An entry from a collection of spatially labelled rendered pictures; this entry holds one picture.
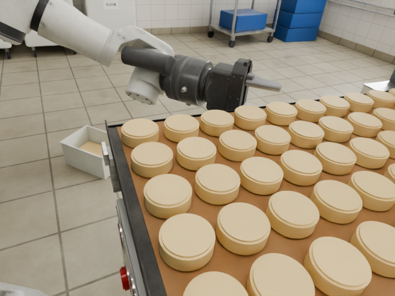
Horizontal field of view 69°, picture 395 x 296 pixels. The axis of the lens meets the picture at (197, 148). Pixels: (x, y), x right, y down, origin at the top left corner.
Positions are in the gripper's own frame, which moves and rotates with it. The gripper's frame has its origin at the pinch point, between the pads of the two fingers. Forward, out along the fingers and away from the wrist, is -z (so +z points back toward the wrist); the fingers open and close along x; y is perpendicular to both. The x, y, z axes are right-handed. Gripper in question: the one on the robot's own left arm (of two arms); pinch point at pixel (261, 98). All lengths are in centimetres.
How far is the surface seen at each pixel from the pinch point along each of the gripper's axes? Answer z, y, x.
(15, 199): 112, 12, -91
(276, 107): -3.5, -5.3, 1.4
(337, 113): -13.0, 0.7, 0.3
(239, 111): 1.4, -9.7, 1.4
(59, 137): 135, 65, -91
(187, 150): 4.1, -22.9, 1.4
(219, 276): -5.3, -36.7, 1.4
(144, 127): 11.2, -21.1, 1.3
